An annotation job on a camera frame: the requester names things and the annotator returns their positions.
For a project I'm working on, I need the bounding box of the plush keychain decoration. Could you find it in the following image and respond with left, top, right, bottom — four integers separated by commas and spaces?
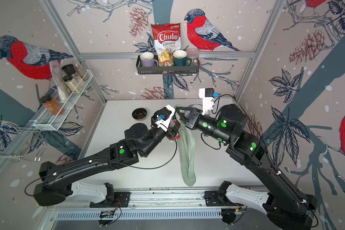
172, 121, 181, 141

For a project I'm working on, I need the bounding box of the green corduroy shoulder bag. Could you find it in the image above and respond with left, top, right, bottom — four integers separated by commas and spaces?
175, 113, 196, 187

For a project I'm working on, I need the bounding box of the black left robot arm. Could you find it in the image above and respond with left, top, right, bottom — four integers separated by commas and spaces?
33, 123, 180, 207

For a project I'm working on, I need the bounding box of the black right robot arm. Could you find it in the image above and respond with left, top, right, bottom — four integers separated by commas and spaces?
175, 104, 317, 230

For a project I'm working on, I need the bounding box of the Chuba cassava chips bag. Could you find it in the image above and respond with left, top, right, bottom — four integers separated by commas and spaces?
151, 24, 181, 67

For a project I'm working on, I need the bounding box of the black bowl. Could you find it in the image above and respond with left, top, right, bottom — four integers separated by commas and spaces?
132, 108, 148, 121

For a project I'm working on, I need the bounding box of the glass candy jar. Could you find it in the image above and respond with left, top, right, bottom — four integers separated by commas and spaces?
186, 48, 199, 66

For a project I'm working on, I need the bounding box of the green mug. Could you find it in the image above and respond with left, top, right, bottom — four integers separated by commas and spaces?
173, 50, 187, 66

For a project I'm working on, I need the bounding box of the purple mug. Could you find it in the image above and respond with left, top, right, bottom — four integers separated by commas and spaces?
140, 52, 159, 67

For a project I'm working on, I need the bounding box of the white spice jar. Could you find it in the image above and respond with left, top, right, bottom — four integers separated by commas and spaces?
63, 75, 81, 94

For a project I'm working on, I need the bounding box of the brown spice jar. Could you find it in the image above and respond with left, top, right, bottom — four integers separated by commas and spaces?
73, 62, 89, 81

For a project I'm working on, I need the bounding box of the black lid spice jar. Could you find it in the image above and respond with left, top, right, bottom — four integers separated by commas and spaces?
61, 64, 85, 87

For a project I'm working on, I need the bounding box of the orange spice jar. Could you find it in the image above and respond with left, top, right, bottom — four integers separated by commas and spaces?
40, 95, 64, 116

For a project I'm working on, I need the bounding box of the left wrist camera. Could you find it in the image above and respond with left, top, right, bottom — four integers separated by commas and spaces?
151, 105, 175, 132

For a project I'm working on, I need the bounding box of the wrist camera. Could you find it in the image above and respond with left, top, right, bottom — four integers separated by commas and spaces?
151, 105, 175, 132
198, 88, 219, 115

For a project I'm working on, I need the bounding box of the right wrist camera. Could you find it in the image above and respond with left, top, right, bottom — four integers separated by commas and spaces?
198, 88, 219, 115

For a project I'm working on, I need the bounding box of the black wall shelf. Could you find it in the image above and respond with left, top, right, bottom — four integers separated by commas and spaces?
136, 55, 200, 74

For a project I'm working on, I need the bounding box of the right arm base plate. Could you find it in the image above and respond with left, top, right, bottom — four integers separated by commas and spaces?
203, 190, 242, 207

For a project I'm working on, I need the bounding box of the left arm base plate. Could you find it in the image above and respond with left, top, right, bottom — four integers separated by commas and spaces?
90, 192, 131, 208

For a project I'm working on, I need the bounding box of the white wire shelf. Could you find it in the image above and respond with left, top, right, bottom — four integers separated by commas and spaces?
33, 70, 94, 131

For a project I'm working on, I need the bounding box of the wire hook rack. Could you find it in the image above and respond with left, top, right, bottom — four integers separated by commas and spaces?
0, 125, 48, 163

